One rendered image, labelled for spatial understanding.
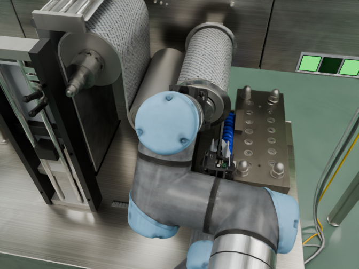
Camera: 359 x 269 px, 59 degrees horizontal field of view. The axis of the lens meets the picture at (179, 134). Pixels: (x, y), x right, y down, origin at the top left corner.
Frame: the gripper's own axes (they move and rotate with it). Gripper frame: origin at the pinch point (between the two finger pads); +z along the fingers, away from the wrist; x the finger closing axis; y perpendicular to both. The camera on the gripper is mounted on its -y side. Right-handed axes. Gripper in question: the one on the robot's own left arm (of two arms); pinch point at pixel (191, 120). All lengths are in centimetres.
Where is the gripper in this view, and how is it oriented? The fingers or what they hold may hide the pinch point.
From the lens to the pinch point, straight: 72.2
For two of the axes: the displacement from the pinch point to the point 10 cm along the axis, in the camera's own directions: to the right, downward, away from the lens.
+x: -9.8, -1.3, 1.2
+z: 1.4, -1.1, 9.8
